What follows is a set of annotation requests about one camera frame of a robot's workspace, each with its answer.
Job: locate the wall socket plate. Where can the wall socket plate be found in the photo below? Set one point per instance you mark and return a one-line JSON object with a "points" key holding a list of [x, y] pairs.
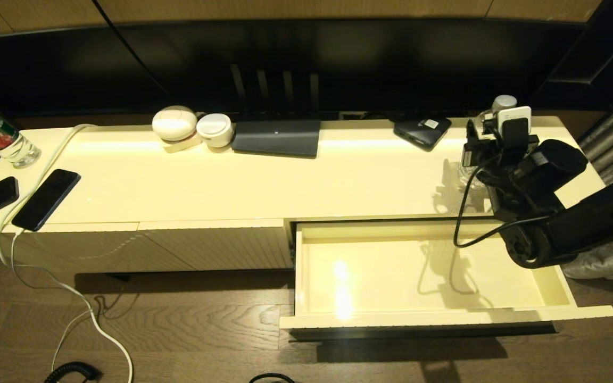
{"points": [[350, 115]]}

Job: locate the black box with white sticker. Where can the black box with white sticker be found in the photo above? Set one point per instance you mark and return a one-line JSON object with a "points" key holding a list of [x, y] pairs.
{"points": [[420, 134]]}

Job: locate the water bottle with green-red label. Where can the water bottle with green-red label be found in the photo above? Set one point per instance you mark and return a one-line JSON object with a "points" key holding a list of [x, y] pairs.
{"points": [[1, 140]]}

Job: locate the dark wooden wall frame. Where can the dark wooden wall frame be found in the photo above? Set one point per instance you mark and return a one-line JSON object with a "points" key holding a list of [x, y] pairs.
{"points": [[604, 53]]}

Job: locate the black flat television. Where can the black flat television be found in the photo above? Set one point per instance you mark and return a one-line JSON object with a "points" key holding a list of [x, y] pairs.
{"points": [[338, 64]]}

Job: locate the cream ribbed cabinet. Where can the cream ribbed cabinet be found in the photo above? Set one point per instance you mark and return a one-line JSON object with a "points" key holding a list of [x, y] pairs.
{"points": [[232, 181]]}

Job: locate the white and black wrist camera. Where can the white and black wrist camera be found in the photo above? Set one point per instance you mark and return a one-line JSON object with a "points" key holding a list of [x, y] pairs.
{"points": [[514, 114]]}

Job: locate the white oval speaker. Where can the white oval speaker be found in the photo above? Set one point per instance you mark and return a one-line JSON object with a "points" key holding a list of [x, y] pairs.
{"points": [[173, 124]]}

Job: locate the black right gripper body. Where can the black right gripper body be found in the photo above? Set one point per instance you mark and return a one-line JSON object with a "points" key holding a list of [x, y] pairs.
{"points": [[506, 167]]}

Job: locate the dark grey flat router box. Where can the dark grey flat router box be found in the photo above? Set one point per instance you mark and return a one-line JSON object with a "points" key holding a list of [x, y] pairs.
{"points": [[277, 138]]}

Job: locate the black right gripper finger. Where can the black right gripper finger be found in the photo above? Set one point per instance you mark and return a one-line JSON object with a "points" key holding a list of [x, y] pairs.
{"points": [[475, 146]]}

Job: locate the clear bottle with grey cap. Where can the clear bottle with grey cap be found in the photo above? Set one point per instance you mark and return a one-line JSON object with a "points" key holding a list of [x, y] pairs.
{"points": [[504, 102]]}

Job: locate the white round jar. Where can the white round jar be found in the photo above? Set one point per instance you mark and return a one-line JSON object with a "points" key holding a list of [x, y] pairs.
{"points": [[214, 130]]}

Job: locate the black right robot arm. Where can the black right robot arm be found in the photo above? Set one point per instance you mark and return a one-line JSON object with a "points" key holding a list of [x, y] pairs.
{"points": [[578, 229]]}

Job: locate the black smartphone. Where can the black smartphone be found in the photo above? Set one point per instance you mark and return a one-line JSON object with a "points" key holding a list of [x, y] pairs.
{"points": [[46, 199]]}

